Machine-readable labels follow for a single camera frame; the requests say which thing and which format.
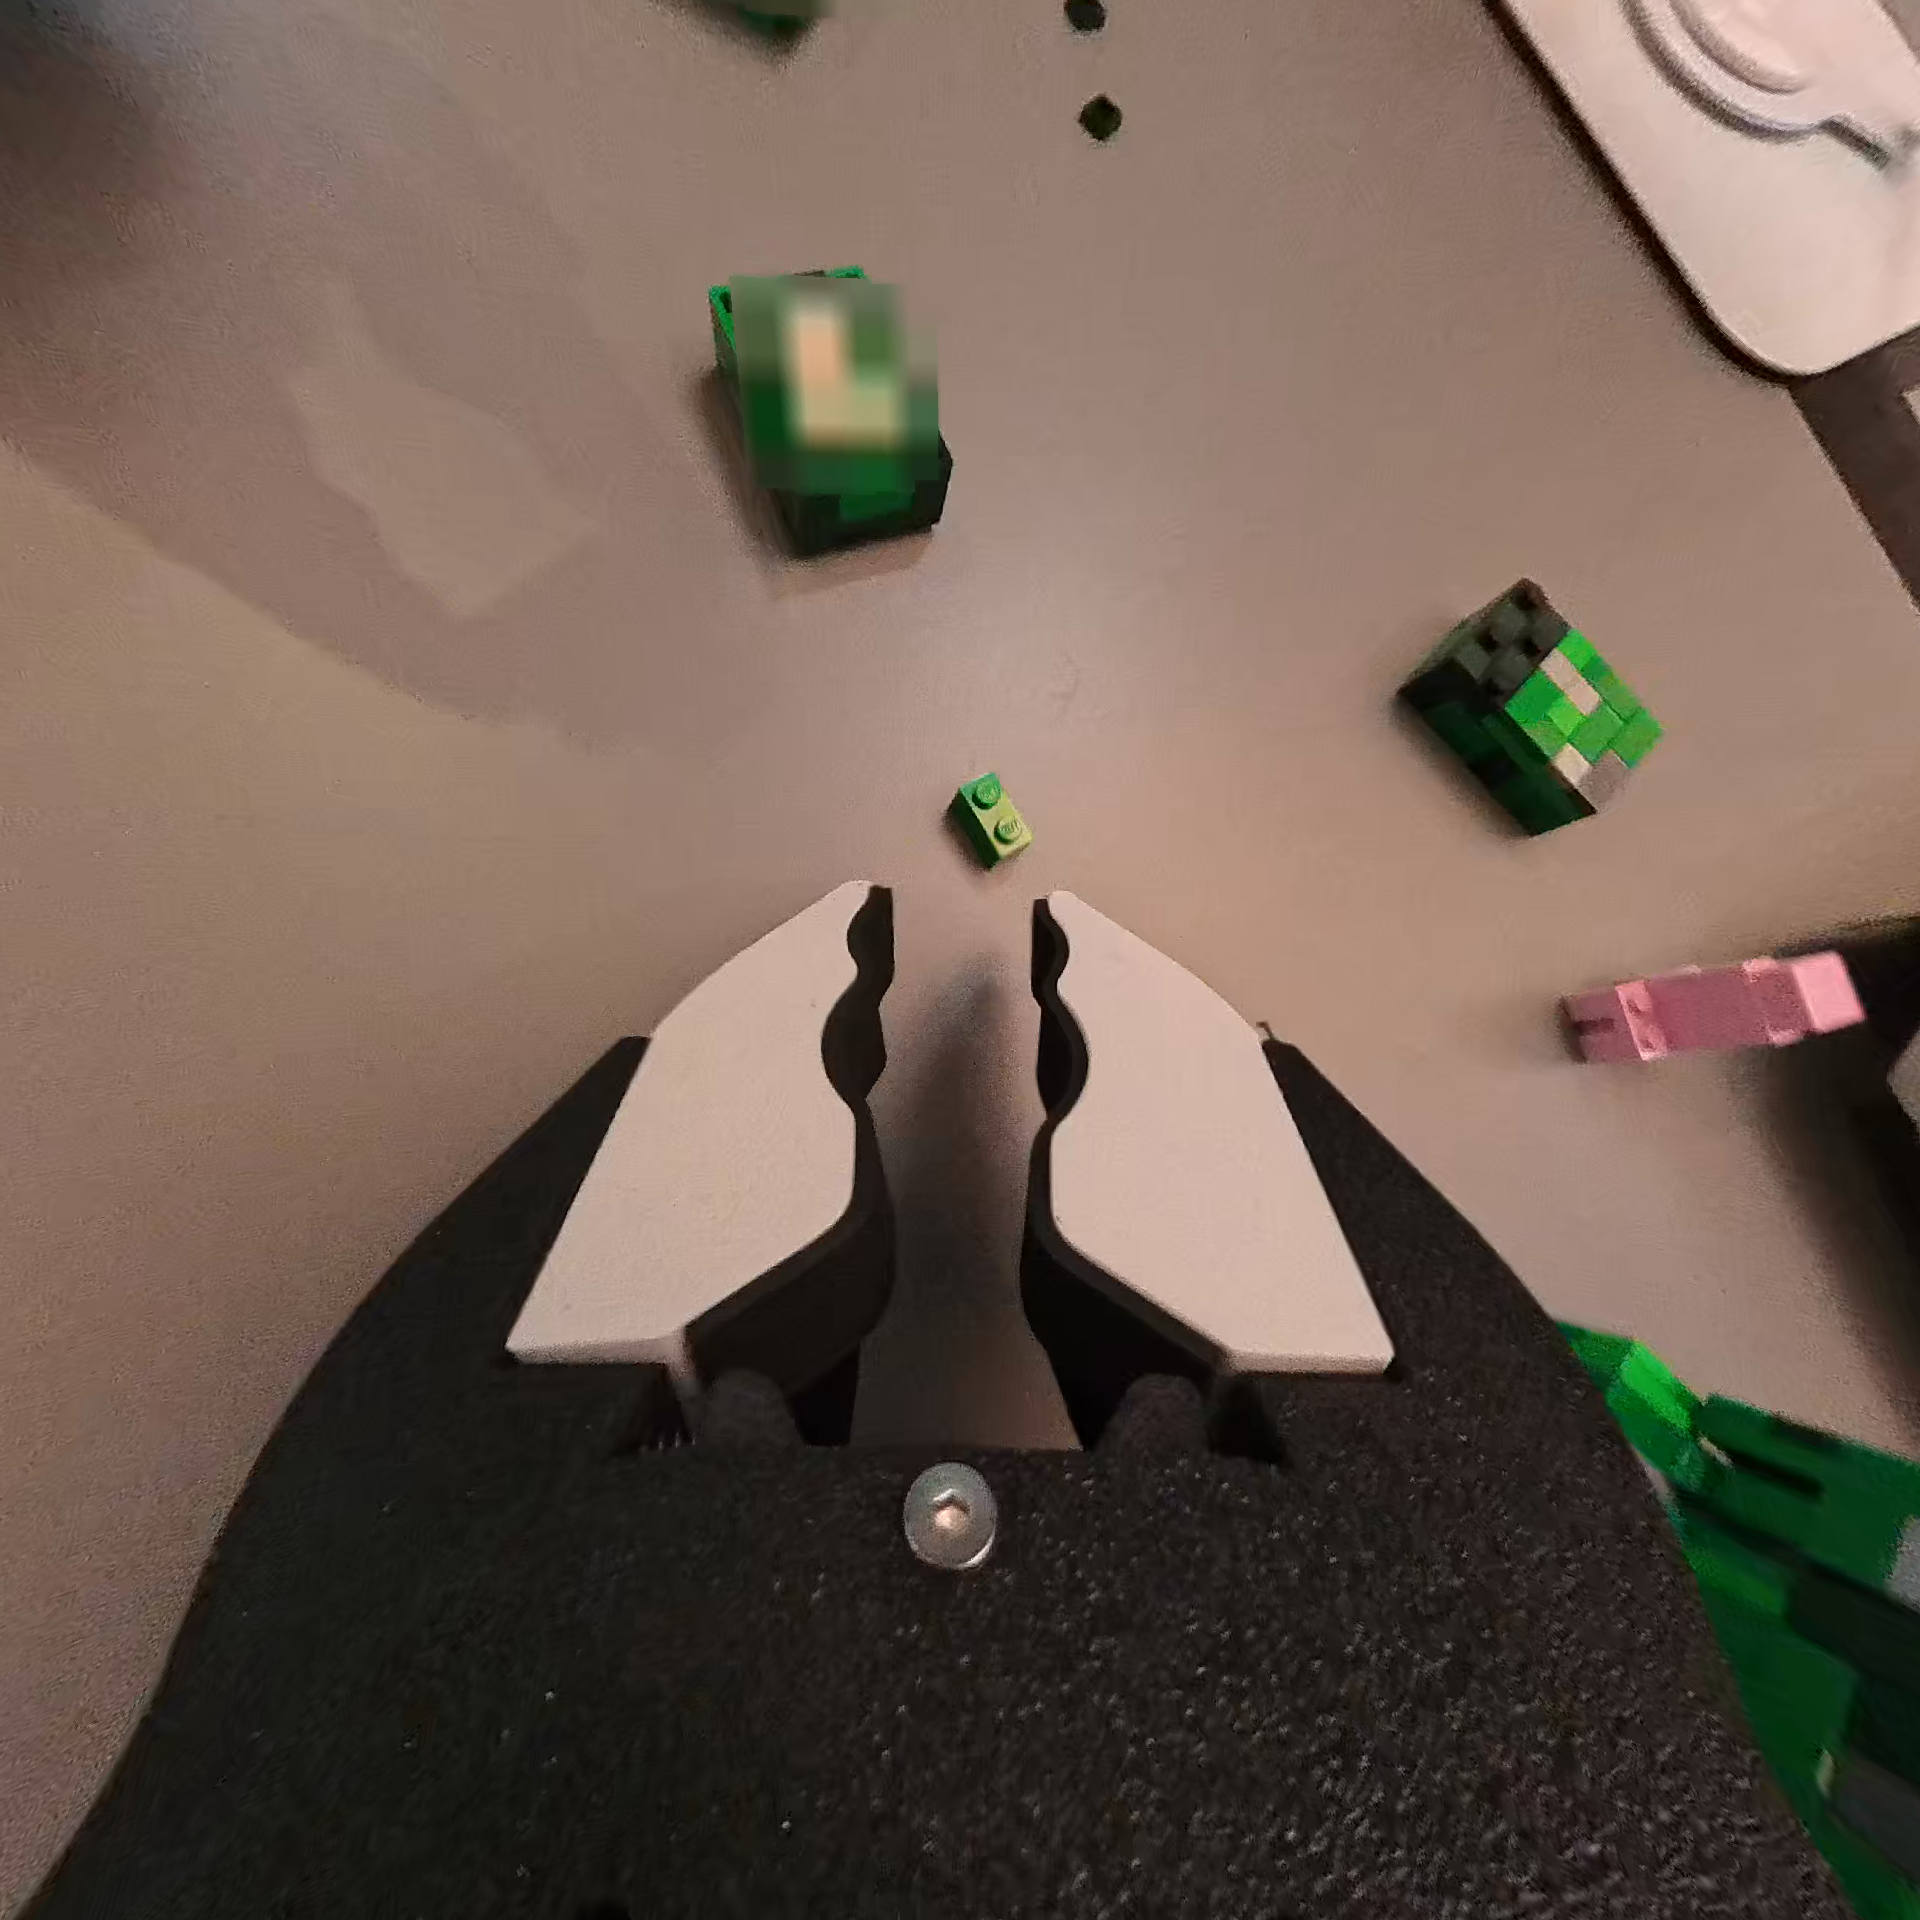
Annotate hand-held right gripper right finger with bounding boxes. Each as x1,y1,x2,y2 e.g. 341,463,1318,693
1023,891,1400,1378

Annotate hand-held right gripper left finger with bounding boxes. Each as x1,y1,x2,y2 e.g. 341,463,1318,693
507,879,899,1366

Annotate single bright green brick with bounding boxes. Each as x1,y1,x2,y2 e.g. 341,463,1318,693
948,767,1040,869

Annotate pink brick pig figure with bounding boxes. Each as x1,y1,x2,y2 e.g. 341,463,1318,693
1558,951,1869,1068

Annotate green brick cube head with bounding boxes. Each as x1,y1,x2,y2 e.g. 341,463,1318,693
1395,577,1666,839

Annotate tall green blocky brick figure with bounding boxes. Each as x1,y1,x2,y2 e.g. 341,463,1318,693
1558,1318,1920,1920

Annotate scattered small green bricks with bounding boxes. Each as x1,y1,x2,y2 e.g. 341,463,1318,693
703,0,1126,143

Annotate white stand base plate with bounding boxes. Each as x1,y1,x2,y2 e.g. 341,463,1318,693
1500,0,1920,377

